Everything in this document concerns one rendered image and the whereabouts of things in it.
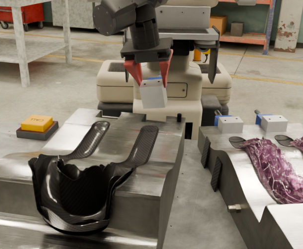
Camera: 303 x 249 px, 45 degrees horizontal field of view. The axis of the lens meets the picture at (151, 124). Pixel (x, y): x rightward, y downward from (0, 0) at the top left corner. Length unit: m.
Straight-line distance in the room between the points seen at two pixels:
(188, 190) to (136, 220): 0.24
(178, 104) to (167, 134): 0.40
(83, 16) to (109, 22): 5.92
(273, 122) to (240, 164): 0.25
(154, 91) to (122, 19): 0.18
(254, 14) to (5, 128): 5.31
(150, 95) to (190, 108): 0.38
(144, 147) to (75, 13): 6.00
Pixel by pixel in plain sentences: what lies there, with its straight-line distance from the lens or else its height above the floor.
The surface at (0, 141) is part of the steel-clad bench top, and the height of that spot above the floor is 0.80.
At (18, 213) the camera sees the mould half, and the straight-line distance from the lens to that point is 0.59.
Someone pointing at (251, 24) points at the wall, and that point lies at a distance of 6.08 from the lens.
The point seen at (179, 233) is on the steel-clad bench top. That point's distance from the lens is 0.64.
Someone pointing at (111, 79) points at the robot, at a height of 0.79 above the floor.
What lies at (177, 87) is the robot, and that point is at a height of 0.85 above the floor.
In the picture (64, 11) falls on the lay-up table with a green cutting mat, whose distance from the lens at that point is 4.61.
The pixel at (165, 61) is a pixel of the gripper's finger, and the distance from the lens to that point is 0.74.
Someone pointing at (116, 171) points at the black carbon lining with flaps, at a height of 0.92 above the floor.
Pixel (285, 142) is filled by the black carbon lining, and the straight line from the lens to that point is 0.88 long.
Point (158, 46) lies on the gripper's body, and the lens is 0.75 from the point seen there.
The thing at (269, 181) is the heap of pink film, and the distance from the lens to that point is 0.65.
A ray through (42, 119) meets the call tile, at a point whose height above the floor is 0.84.
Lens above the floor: 1.22
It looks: 25 degrees down
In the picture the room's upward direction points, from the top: 1 degrees clockwise
